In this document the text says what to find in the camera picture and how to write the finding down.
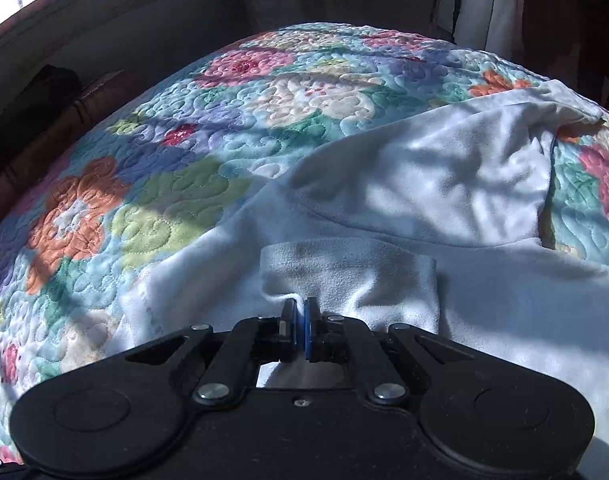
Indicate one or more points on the floral quilted bedspread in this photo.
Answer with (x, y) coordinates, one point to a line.
(162, 171)

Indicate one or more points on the white fleece sweatshirt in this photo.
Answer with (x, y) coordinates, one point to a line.
(432, 221)

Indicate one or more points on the brown wooden headboard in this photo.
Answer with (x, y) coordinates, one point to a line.
(96, 101)

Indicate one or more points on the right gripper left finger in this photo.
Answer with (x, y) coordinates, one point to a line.
(252, 342)

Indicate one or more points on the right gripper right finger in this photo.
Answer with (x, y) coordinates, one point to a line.
(349, 342)

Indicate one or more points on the black cloth on headboard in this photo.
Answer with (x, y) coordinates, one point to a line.
(43, 100)

